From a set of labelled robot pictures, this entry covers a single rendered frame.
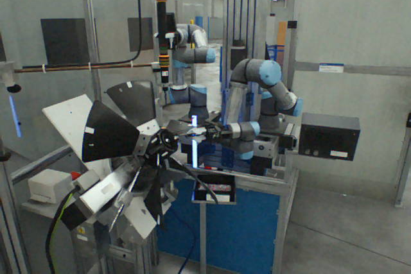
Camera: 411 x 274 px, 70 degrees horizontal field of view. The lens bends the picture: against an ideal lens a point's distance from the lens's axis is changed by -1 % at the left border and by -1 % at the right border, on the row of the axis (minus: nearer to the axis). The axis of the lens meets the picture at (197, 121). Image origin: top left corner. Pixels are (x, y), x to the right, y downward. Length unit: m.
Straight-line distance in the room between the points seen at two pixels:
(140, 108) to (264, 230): 1.05
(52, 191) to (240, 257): 1.21
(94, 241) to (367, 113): 2.49
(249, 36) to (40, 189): 1.51
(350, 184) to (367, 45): 1.35
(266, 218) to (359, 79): 1.65
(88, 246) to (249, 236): 0.94
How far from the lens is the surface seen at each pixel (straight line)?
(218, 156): 2.12
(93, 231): 1.52
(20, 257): 1.67
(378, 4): 2.97
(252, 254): 2.06
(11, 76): 1.30
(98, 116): 1.12
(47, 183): 1.62
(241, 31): 2.07
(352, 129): 1.52
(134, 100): 1.38
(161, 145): 1.22
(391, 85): 3.06
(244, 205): 1.85
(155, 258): 2.38
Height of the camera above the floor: 1.71
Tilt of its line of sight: 19 degrees down
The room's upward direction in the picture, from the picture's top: straight up
